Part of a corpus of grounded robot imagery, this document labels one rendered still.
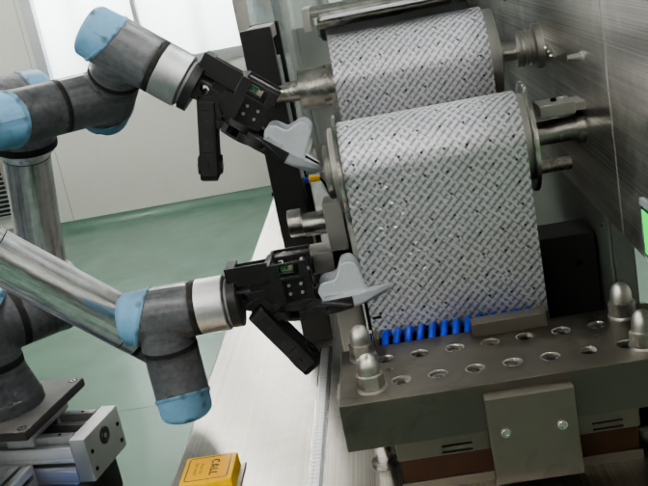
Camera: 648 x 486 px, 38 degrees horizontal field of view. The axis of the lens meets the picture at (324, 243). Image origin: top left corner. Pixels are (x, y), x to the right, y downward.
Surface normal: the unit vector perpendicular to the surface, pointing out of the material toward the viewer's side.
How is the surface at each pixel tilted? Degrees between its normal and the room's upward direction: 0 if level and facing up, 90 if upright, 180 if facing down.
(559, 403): 90
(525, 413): 90
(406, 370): 0
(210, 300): 61
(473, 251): 90
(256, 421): 0
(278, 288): 90
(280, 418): 0
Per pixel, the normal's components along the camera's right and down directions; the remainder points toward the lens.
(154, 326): -0.04, 0.29
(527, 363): -0.18, -0.94
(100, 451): 0.95, -0.11
